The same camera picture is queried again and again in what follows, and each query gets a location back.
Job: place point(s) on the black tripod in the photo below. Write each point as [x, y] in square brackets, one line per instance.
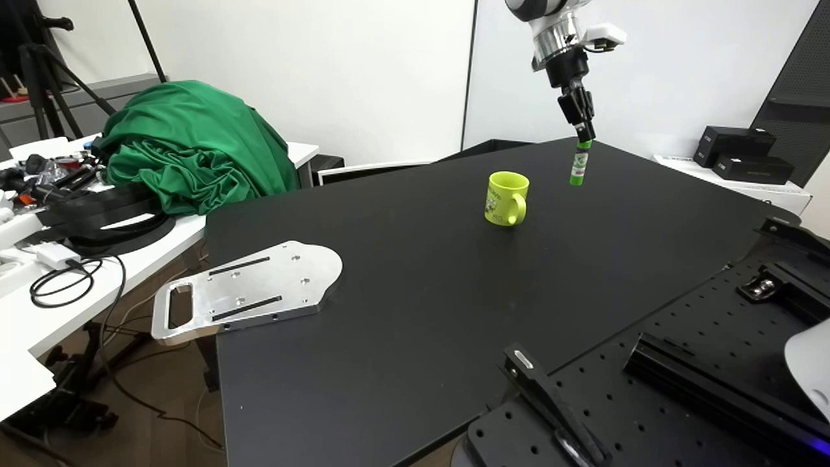
[42, 78]

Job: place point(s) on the silver metal plate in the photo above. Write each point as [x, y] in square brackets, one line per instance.
[259, 285]

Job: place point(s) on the green marker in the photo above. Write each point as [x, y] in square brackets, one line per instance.
[579, 165]

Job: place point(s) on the green cloth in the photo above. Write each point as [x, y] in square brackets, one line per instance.
[194, 149]

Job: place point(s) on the white box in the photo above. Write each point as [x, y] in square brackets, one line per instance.
[765, 189]

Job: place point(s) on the black pole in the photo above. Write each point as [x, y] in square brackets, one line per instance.
[148, 42]

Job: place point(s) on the white table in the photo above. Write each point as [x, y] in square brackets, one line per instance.
[39, 318]

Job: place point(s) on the black metal bracket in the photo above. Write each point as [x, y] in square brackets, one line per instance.
[778, 285]

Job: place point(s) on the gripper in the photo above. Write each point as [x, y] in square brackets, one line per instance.
[569, 70]

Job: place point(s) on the black box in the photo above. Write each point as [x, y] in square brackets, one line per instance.
[752, 170]
[733, 143]

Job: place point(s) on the white power adapter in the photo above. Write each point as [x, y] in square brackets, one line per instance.
[57, 255]

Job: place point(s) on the black perforated panel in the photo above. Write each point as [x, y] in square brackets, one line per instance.
[801, 97]

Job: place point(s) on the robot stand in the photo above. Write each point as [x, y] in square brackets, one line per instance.
[681, 389]

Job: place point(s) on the black rail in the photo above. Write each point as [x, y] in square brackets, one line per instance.
[713, 389]

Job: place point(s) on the yellow-green mug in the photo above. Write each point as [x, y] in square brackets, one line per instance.
[502, 198]

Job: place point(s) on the black clamp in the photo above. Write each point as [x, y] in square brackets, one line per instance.
[551, 402]

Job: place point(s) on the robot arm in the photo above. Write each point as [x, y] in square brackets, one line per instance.
[551, 35]

